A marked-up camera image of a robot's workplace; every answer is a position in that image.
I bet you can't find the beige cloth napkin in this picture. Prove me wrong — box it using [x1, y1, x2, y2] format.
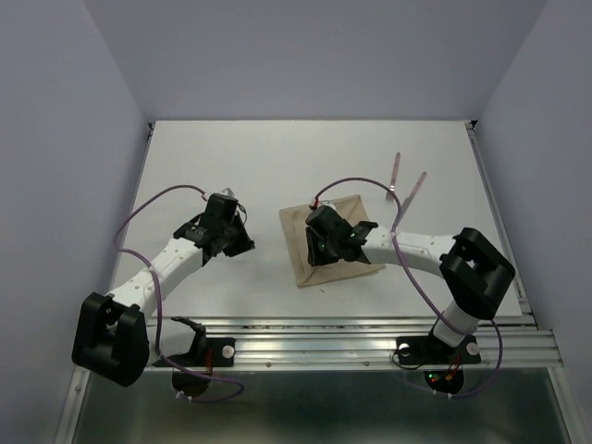
[279, 194, 385, 288]

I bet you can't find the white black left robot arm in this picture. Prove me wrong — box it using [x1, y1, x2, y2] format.
[71, 214, 254, 387]

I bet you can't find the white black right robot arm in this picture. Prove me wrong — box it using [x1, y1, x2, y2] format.
[306, 220, 515, 361]

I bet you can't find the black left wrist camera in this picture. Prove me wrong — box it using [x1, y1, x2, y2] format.
[204, 193, 239, 224]

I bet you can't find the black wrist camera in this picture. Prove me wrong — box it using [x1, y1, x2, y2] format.
[204, 193, 239, 224]
[305, 205, 348, 236]

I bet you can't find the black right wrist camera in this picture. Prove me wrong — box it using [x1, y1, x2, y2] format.
[305, 205, 348, 236]

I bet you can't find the pink handled fork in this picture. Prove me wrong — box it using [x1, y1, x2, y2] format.
[386, 152, 401, 202]

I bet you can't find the pink handled knife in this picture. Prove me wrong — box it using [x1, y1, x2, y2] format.
[401, 171, 427, 212]

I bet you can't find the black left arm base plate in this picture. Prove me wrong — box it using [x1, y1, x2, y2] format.
[168, 337, 236, 368]

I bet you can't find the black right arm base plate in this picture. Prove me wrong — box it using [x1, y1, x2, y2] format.
[392, 335, 481, 368]

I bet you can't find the aluminium front mounting rail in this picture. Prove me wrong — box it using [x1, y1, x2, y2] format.
[76, 316, 568, 371]

